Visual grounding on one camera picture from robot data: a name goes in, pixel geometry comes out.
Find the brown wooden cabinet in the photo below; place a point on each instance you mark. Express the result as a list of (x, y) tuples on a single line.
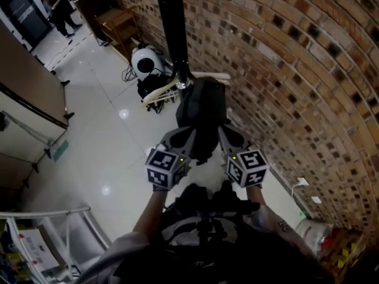
[(91, 7)]

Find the person's right forearm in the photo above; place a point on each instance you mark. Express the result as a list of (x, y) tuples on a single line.
[(256, 197)]

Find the white cardboard box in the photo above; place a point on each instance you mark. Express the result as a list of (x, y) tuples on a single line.
[(35, 247)]

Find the large beige partition cabinet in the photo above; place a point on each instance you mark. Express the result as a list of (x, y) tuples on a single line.
[(26, 99)]

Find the person's left forearm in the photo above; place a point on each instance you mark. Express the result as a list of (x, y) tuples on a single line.
[(152, 211)]

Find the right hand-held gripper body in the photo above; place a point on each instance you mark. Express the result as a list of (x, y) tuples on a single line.
[(248, 167)]

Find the white floor socket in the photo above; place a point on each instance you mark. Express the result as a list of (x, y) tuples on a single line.
[(316, 200)]

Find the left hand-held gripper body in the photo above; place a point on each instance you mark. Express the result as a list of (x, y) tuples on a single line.
[(165, 167)]

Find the white metal frame rack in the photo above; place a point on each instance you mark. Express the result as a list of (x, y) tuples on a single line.
[(74, 229)]

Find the yellow wooden shelf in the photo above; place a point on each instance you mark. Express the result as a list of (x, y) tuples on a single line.
[(118, 28)]

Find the white power adapter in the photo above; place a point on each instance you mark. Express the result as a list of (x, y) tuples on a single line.
[(302, 182)]

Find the person's body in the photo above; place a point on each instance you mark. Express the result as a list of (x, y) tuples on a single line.
[(207, 247)]

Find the clear plastic bag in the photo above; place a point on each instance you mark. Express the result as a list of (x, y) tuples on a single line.
[(314, 232)]

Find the white round appliance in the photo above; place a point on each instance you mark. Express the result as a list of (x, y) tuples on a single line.
[(146, 62)]

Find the colourful clutter pile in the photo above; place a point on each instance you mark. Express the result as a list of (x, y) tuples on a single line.
[(343, 253)]

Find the black garment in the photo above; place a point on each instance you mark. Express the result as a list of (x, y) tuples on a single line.
[(202, 114)]

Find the beige wooden hanger frame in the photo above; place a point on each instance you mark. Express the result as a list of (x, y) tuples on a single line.
[(161, 92)]

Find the black door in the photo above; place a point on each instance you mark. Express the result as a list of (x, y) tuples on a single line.
[(23, 13)]

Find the black vertical pole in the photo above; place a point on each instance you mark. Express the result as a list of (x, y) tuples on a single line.
[(174, 25)]

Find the mop with green head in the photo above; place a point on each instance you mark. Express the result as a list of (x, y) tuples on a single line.
[(59, 150)]

